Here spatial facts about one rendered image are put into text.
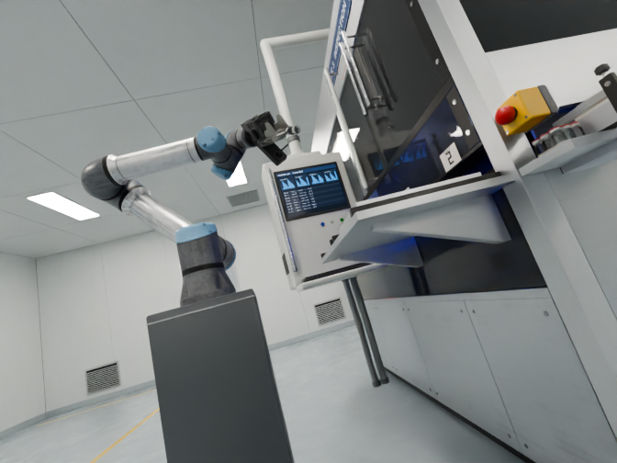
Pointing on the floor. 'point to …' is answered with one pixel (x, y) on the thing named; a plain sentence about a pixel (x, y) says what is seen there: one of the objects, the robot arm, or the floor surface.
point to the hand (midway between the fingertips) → (287, 133)
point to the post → (532, 204)
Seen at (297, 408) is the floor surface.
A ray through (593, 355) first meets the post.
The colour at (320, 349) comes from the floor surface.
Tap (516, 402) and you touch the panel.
